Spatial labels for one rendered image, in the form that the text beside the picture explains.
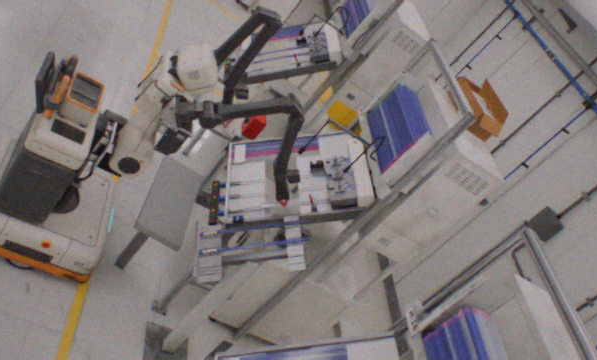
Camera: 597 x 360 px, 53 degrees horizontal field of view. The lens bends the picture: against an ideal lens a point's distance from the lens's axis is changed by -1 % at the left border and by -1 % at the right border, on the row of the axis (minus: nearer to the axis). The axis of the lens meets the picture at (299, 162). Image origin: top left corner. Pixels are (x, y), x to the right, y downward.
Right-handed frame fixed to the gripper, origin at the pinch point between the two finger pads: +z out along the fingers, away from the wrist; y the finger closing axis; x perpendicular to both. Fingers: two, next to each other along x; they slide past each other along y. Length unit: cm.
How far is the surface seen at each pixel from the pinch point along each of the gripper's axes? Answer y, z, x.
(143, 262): 14, 46, 86
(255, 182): 21.2, 1.0, 14.9
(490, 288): -95, -38, -73
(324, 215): -10.0, 0.7, -19.8
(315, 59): 139, -5, -27
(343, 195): -3.6, -5.5, -30.2
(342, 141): 50, 1, -35
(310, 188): 11.5, 0.8, -14.2
